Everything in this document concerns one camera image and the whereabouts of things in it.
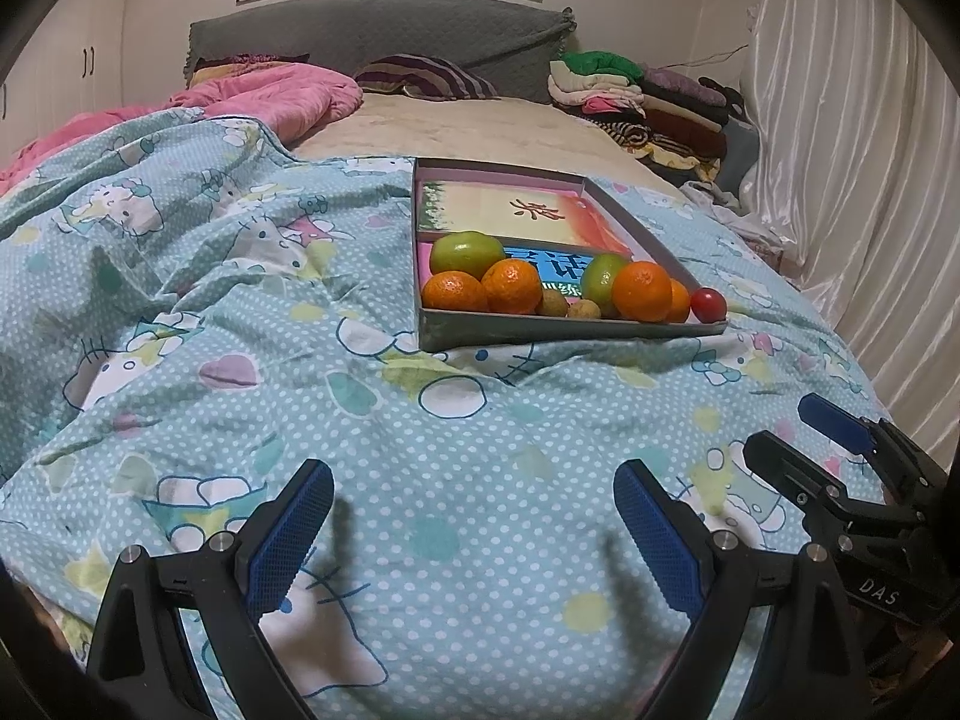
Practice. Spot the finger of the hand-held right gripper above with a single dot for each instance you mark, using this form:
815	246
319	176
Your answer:
836	424
795	469

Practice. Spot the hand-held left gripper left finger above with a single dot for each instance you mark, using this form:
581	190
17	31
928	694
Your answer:
289	540

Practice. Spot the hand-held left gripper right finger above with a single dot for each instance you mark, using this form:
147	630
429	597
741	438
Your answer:
660	540

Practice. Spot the red cherry tomato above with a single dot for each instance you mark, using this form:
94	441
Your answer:
708	305

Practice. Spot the orange mandarin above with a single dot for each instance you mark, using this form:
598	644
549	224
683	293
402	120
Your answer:
641	291
452	292
680	304
511	286

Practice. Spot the brown longan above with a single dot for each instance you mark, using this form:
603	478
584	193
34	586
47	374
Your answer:
583	310
553	304

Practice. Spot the large green jujube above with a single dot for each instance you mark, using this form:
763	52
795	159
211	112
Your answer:
600	277

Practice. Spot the shallow grey cardboard box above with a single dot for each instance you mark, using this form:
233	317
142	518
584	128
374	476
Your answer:
487	331

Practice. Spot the small green jujube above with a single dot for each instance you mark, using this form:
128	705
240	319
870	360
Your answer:
465	253

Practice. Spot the blue cartoon cat blanket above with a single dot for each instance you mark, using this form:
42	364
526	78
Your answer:
300	390

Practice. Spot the pink floral cloth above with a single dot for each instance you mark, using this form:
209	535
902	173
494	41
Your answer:
765	247

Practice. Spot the white crumpled cloth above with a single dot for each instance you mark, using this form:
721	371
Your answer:
712	199

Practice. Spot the white satin curtain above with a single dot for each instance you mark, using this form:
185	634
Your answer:
840	165

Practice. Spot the grey blue cushion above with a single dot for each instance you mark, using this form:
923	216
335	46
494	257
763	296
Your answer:
739	150

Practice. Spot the pile of folded clothes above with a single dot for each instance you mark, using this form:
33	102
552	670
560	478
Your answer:
675	120

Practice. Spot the cream and orange book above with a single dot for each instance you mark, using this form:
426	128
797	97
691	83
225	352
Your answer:
525	210

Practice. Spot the green folded garment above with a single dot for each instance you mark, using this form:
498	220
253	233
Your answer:
600	64

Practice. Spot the pink quilt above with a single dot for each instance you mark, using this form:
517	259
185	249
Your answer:
285	97

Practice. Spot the beige bed sheet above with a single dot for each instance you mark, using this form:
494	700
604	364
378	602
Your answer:
487	127

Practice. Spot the dark patterned pillow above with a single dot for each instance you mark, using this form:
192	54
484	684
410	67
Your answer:
247	61

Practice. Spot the purple striped pillow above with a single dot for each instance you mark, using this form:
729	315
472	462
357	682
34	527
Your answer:
427	79

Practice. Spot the grey padded headboard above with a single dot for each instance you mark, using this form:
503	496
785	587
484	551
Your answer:
375	30

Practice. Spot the white wardrobe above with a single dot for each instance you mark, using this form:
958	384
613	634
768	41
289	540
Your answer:
75	52

